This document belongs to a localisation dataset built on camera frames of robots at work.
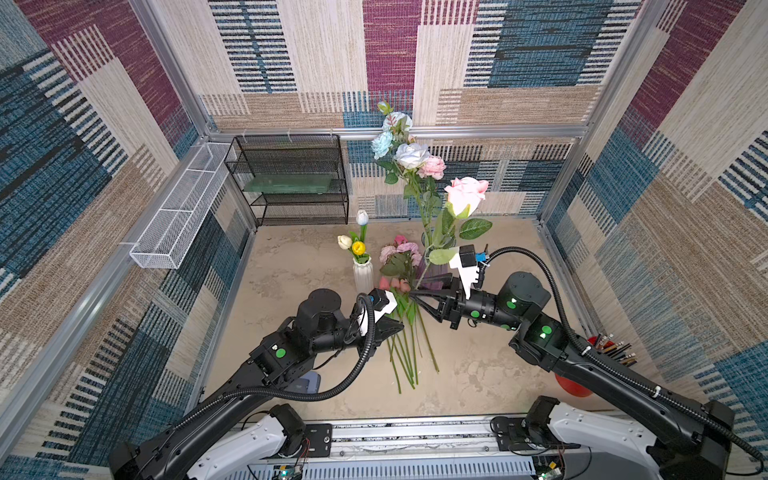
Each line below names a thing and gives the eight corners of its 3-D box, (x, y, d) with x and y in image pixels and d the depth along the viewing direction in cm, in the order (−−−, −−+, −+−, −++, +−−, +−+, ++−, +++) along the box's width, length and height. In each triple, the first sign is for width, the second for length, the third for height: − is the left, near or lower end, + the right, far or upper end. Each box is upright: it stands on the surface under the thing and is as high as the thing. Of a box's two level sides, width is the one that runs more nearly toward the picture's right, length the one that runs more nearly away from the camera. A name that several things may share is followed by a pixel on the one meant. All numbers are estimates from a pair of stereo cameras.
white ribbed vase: (356, 297, 100) (351, 268, 87) (357, 287, 102) (352, 257, 90) (373, 297, 100) (370, 268, 87) (373, 287, 102) (371, 257, 90)
